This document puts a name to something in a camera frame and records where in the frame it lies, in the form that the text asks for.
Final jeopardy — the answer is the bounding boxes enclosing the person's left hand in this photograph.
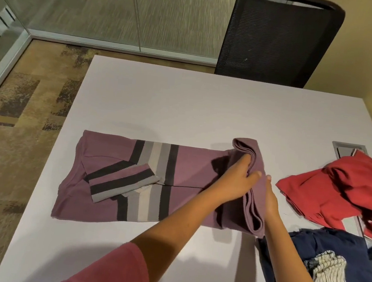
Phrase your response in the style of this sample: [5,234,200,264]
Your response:
[207,150,264,209]

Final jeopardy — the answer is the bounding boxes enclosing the person's right hand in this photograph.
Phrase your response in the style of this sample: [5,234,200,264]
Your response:
[260,174,284,222]

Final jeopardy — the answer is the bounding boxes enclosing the mauve striped t-shirt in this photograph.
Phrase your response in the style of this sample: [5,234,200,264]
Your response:
[50,118,275,242]

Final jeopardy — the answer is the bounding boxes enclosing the red garment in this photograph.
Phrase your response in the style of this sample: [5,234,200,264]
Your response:
[270,141,372,241]

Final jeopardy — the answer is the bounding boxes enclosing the navy blue hoodie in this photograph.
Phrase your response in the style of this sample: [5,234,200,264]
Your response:
[252,220,372,282]

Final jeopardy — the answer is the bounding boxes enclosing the person's right forearm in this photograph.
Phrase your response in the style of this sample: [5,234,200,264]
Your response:
[255,213,345,282]

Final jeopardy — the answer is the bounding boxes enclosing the person's left forearm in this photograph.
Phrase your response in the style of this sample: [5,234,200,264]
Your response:
[126,182,224,279]

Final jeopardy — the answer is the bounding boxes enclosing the person's left pink sleeve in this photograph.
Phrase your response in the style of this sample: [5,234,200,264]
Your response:
[53,234,155,282]

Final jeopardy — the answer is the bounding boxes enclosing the black mesh office chair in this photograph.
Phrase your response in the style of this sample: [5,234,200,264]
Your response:
[213,0,348,93]

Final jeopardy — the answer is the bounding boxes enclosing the grey table cable hatch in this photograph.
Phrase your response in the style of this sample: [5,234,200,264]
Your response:
[330,141,370,162]

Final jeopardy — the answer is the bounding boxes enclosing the metal glass door bracket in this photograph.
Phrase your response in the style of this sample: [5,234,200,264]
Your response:
[0,6,17,41]

